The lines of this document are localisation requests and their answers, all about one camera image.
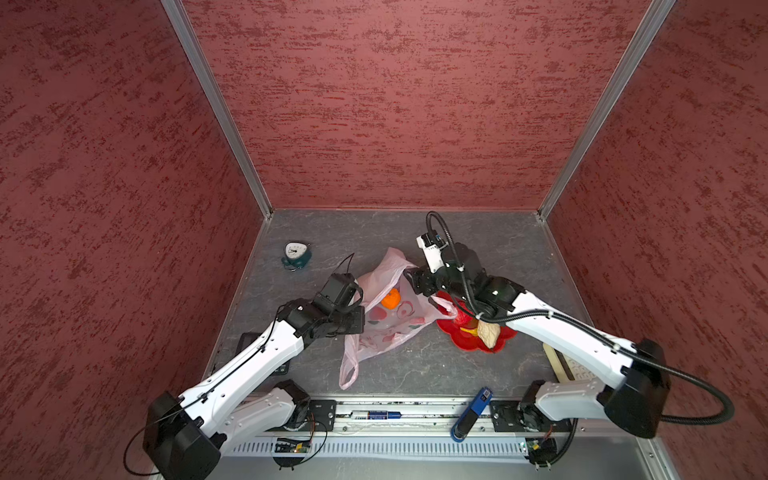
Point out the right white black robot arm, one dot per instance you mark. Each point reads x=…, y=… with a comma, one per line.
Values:
x=628, y=388

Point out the right aluminium corner post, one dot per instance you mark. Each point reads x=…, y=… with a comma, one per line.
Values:
x=646, y=31

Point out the cream yellow calculator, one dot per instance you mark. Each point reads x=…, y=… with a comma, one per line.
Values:
x=566, y=369

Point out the aluminium corner post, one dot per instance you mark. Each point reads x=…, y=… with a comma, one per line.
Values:
x=646, y=31
x=184, y=31

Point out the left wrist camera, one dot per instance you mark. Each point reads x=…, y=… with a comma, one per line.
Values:
x=341, y=293

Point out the right circuit board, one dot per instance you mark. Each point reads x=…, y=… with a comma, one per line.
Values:
x=541, y=453

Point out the left circuit board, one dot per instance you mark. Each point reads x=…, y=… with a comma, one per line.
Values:
x=293, y=446

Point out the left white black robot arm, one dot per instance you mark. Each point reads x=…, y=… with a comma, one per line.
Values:
x=185, y=435

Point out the left aluminium corner post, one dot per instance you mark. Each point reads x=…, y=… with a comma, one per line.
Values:
x=184, y=31

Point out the white teal kitchen timer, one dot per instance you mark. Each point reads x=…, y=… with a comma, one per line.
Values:
x=296, y=255

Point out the beige fake fruit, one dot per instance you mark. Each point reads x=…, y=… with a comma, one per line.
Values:
x=488, y=333

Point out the pink plastic bag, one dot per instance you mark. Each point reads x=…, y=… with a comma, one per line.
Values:
x=386, y=330

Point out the yellow fake banana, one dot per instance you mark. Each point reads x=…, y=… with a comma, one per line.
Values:
x=471, y=328

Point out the blue pen in rail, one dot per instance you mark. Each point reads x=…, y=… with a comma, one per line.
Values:
x=375, y=415

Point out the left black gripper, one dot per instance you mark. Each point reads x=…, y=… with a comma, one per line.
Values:
x=356, y=327

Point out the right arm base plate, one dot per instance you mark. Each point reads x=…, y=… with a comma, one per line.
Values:
x=516, y=416

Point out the red flower-shaped bowl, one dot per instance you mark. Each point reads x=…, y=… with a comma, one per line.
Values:
x=469, y=343

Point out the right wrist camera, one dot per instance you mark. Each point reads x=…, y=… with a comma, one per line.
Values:
x=432, y=246

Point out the circuit board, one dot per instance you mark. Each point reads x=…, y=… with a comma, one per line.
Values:
x=541, y=453
x=293, y=446

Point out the aluminium front rail frame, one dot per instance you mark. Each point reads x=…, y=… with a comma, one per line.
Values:
x=423, y=434

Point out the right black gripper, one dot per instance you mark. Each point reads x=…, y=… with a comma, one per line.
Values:
x=421, y=277

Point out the blue black marker tool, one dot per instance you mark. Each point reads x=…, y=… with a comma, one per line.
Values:
x=468, y=418

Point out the orange fake tangerine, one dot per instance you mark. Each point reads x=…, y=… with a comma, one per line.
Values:
x=391, y=300

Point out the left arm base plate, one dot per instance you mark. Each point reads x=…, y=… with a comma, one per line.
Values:
x=322, y=411

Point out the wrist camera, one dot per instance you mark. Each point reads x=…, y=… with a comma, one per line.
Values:
x=341, y=293
x=432, y=246

